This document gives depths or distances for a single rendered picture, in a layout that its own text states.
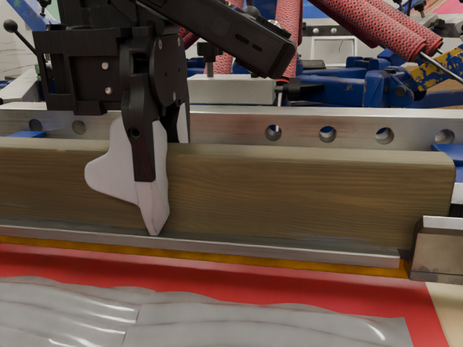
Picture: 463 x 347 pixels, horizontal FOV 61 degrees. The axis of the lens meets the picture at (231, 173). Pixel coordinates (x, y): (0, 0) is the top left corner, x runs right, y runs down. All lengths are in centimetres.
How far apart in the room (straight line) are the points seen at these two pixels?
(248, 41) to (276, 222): 13
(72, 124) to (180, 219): 33
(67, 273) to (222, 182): 16
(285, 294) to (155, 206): 12
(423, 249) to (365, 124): 24
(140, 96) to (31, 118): 39
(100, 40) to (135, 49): 2
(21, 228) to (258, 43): 24
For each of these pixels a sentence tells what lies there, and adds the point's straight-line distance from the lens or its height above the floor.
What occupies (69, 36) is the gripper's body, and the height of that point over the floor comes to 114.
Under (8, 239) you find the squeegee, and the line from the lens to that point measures 42.
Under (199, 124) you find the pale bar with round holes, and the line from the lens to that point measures 52.
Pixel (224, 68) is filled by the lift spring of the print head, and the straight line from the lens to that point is 76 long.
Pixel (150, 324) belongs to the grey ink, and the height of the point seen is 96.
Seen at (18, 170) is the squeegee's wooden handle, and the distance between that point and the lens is 36.
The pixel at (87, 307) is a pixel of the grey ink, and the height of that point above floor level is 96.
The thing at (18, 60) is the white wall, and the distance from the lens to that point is 561.
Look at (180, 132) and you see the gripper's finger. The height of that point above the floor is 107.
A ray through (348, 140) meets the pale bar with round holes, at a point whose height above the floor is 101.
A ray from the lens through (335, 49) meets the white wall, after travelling 442.
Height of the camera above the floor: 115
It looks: 21 degrees down
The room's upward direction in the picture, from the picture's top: 1 degrees counter-clockwise
